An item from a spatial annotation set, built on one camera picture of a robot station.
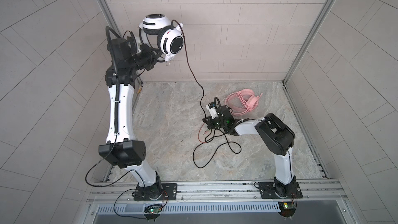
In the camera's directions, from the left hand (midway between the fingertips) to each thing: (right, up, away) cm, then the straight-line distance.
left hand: (165, 46), depth 63 cm
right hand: (+15, -36, +30) cm, 49 cm away
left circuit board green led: (-5, -68, +1) cm, 69 cm away
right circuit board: (+53, -70, +5) cm, 88 cm away
